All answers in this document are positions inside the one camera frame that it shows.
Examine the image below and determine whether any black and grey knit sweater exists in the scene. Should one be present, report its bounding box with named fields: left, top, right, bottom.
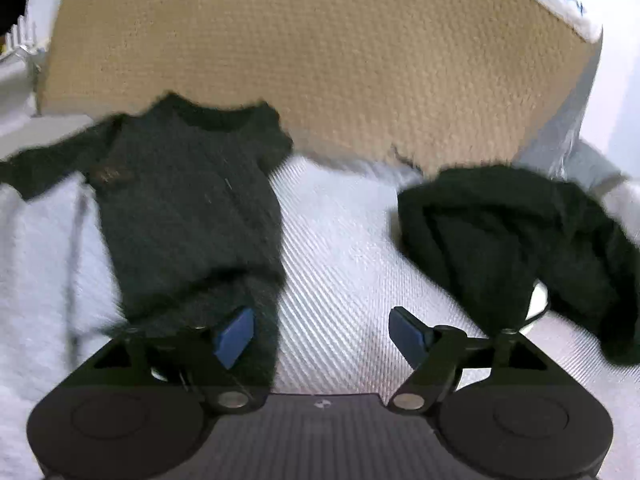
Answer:
left=1, top=93, right=292, bottom=387

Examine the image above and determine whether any black folded garment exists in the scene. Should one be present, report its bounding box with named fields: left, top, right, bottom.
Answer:
left=397, top=165, right=639, bottom=365

